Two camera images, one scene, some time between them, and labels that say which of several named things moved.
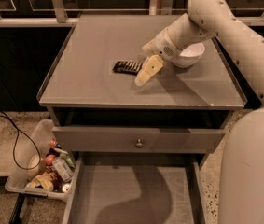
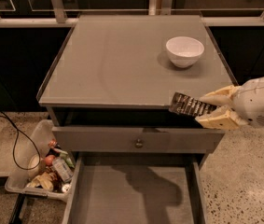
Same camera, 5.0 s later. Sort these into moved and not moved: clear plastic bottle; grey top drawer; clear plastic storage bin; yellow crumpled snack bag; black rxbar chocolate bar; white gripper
Moved: black rxbar chocolate bar; white gripper
Not moved: grey top drawer; yellow crumpled snack bag; clear plastic bottle; clear plastic storage bin
